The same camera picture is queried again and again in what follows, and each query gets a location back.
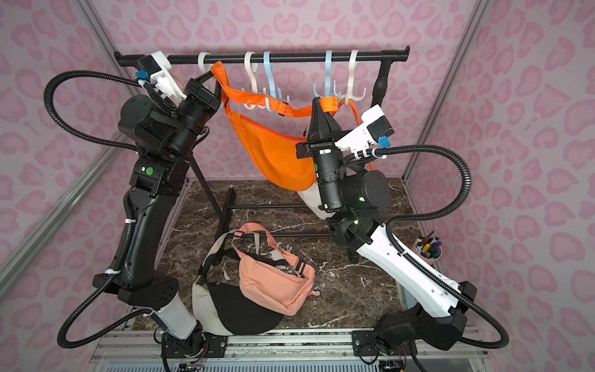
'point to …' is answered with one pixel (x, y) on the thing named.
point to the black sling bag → (242, 317)
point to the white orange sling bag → (312, 198)
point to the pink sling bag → (270, 287)
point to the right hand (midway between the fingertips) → (313, 102)
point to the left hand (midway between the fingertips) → (223, 67)
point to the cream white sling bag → (202, 302)
